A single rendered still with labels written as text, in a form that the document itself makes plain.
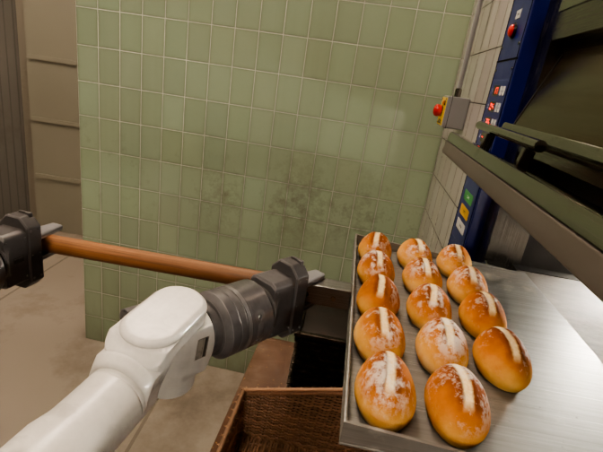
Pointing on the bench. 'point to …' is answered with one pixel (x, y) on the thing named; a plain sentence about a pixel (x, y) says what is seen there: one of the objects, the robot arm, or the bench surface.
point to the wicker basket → (232, 437)
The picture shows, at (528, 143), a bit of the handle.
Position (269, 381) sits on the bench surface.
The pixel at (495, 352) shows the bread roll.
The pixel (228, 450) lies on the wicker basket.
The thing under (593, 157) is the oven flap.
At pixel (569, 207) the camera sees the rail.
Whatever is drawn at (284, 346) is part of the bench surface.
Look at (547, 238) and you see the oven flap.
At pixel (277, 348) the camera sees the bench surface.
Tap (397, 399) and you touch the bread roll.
